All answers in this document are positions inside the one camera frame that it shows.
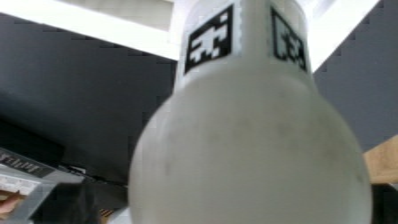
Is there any white lamp bulb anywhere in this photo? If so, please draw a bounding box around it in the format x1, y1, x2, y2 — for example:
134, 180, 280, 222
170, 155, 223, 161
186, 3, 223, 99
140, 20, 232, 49
127, 0, 371, 224

